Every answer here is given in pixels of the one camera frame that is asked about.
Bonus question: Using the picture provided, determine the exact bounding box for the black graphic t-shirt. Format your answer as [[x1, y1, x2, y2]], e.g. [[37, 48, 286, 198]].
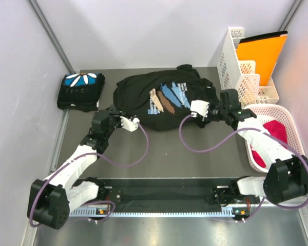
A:
[[113, 64, 218, 131]]

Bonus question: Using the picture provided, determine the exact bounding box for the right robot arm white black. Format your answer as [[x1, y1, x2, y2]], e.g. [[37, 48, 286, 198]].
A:
[[190, 89, 308, 208]]

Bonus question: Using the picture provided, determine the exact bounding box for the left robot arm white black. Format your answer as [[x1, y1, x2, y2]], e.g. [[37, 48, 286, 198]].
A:
[[27, 105, 125, 230]]

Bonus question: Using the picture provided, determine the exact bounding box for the white perforated file organizer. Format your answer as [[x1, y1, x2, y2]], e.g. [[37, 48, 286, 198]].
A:
[[217, 27, 279, 108]]

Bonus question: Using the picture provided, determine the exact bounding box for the folded black daisy t-shirt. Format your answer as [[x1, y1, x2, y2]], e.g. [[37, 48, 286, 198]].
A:
[[57, 72, 105, 112]]

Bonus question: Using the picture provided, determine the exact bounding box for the white plastic laundry basket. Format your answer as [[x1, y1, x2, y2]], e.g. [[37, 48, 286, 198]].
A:
[[243, 104, 307, 172]]

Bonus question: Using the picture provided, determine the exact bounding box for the pink red t-shirt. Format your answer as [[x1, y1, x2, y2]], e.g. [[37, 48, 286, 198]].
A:
[[251, 120, 288, 169]]

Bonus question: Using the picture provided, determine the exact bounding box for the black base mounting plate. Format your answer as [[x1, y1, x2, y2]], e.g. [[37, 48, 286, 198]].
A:
[[76, 186, 261, 212]]

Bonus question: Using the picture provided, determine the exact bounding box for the orange folder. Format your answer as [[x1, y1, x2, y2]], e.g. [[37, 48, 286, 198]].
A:
[[236, 31, 288, 86]]

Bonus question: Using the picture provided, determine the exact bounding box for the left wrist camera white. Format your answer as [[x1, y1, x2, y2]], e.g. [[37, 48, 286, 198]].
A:
[[120, 116, 140, 132]]

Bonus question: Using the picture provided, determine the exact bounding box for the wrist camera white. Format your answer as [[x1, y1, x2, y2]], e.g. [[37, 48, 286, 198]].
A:
[[190, 100, 209, 117], [120, 116, 140, 132]]

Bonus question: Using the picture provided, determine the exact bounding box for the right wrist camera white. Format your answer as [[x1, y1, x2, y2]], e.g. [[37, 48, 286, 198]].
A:
[[190, 100, 209, 117]]

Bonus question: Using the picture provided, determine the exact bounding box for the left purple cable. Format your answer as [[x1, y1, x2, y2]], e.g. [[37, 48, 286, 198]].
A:
[[27, 120, 149, 228]]

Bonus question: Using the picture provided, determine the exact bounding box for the purple cable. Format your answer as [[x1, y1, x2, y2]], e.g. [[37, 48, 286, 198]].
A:
[[27, 120, 149, 228], [179, 114, 308, 223]]

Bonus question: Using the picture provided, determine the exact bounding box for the white slotted cable duct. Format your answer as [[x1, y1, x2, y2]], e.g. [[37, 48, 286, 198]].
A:
[[68, 206, 249, 218]]

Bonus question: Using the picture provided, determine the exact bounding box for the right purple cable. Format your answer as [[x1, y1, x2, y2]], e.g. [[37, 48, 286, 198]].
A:
[[179, 114, 308, 223]]

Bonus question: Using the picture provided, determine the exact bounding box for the aluminium frame rail front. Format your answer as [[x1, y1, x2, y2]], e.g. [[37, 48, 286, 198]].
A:
[[30, 186, 308, 206]]

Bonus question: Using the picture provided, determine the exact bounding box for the right aluminium corner post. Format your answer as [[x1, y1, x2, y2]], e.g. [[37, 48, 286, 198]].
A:
[[278, 0, 304, 31]]

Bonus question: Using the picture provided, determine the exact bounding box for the aluminium corner post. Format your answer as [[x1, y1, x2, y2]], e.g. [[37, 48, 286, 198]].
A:
[[278, 0, 304, 31], [26, 0, 74, 73]]

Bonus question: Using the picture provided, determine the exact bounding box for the left aluminium corner post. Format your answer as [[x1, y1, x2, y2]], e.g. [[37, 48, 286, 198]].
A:
[[26, 0, 74, 73]]

